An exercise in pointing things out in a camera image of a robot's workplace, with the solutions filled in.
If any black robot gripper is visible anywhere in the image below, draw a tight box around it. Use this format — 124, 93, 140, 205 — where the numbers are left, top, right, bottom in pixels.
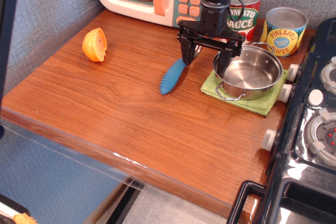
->
178, 1, 245, 77

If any stainless steel pot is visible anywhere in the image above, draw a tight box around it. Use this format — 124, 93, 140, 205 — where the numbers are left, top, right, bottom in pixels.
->
213, 42, 284, 101

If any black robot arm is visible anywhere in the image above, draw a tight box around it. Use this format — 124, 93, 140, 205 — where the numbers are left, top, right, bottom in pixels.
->
178, 0, 245, 76

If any tomato sauce can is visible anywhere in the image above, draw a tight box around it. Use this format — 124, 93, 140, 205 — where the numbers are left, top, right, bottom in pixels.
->
227, 0, 261, 44

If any green folded cloth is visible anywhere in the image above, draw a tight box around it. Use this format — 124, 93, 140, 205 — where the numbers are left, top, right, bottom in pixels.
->
201, 70, 288, 116

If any pineapple slices can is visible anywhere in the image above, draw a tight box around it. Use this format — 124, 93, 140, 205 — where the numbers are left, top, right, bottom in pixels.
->
260, 7, 308, 57

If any white stove knob middle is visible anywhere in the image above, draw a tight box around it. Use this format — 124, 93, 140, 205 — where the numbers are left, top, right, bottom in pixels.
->
278, 84, 292, 103

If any white stove knob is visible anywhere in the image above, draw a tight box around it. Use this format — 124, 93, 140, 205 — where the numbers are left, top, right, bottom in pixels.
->
286, 64, 300, 82
278, 84, 292, 103
262, 129, 277, 152

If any white stove knob upper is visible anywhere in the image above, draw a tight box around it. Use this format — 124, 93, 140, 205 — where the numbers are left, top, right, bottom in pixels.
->
286, 64, 300, 82

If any white stove knob lower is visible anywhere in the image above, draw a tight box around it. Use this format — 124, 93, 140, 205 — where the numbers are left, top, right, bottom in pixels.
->
262, 129, 277, 152

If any orange half toy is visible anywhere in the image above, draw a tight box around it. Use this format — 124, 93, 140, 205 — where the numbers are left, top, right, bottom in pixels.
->
82, 28, 107, 62

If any black toy stove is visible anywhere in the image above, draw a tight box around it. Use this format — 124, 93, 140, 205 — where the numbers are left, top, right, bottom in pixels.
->
227, 18, 335, 223

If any orange object bottom left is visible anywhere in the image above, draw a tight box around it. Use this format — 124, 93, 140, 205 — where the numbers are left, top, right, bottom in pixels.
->
13, 213, 37, 224

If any blue handled fork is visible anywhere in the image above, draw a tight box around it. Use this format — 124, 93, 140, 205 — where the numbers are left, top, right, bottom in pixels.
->
160, 58, 187, 95

